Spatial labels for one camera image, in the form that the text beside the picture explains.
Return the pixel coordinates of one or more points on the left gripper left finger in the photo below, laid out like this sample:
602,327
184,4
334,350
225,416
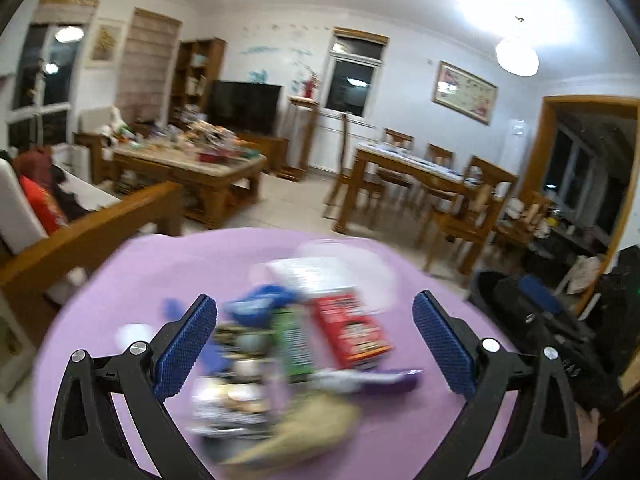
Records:
86,439

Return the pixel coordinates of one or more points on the right hand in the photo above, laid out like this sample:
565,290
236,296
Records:
592,451

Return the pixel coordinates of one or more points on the wooden coffee table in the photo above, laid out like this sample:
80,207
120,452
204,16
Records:
222,190

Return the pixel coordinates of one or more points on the green gum package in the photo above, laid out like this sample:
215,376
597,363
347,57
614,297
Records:
293,346

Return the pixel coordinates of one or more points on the wooden dining table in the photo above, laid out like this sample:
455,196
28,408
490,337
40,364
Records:
477,197

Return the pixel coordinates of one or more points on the black television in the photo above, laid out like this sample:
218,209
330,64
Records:
243,106

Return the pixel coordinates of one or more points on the red milk carton rear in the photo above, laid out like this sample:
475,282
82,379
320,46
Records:
355,338

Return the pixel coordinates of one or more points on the wooden bookshelf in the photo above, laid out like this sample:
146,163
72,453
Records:
198,65

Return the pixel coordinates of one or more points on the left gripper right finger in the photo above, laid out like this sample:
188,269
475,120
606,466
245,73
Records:
541,440

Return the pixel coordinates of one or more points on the black trash bin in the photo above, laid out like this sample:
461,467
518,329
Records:
496,294

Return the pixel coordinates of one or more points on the framed wall painting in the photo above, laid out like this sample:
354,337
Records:
465,93

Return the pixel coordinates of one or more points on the blue crumpled wrapper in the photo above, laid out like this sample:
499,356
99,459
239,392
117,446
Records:
255,310

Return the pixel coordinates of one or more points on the purple white tube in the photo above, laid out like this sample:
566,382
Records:
366,381

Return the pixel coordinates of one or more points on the tall wooden plant stand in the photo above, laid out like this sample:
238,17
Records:
297,130

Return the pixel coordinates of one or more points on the beige paper bag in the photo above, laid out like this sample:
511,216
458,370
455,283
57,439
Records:
316,422

